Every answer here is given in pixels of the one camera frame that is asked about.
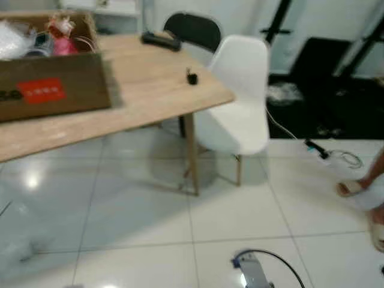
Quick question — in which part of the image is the beige sandal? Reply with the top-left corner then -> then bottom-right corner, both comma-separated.
336,180 -> 368,197

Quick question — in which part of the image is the black floor mat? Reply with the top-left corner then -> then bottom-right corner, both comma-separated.
267,36 -> 384,140

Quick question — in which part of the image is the black power strip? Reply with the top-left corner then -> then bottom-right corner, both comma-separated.
303,139 -> 331,160

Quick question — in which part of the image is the black stand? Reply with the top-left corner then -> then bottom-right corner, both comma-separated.
261,0 -> 293,44
345,21 -> 384,77

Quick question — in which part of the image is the white plastic bag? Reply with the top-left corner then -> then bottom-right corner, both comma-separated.
267,83 -> 304,106

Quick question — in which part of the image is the white plastic chair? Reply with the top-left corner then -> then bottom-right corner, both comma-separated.
193,34 -> 272,187

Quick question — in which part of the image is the black chair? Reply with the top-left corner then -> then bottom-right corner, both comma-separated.
163,12 -> 223,53

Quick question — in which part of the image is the light wooden table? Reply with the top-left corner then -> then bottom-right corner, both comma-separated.
0,33 -> 236,197

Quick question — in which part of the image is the long black device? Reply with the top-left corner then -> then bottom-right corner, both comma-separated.
140,31 -> 182,52

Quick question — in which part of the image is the white shelf unit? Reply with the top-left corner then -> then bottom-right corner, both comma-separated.
60,0 -> 142,17

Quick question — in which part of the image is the brown cardboard box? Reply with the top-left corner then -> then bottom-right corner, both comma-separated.
0,11 -> 113,124

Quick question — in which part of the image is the orange printed wrapper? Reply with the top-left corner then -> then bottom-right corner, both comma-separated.
47,13 -> 76,38

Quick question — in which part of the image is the grey plastic item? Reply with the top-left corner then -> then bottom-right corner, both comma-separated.
27,33 -> 55,59

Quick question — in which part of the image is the white cable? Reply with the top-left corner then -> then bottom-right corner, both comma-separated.
266,107 -> 365,170

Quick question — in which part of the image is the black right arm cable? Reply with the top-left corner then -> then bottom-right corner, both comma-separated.
237,249 -> 307,288

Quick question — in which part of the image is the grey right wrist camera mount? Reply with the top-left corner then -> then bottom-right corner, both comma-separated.
233,252 -> 274,288

